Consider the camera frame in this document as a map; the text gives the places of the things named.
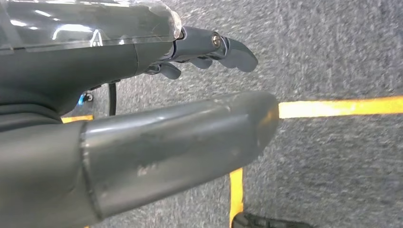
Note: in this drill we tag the yellow floor tape marking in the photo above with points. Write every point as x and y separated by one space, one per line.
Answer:
330 107

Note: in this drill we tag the black robot foot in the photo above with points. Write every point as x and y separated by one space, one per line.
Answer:
267 222

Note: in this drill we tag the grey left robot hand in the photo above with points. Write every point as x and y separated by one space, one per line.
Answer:
78 63

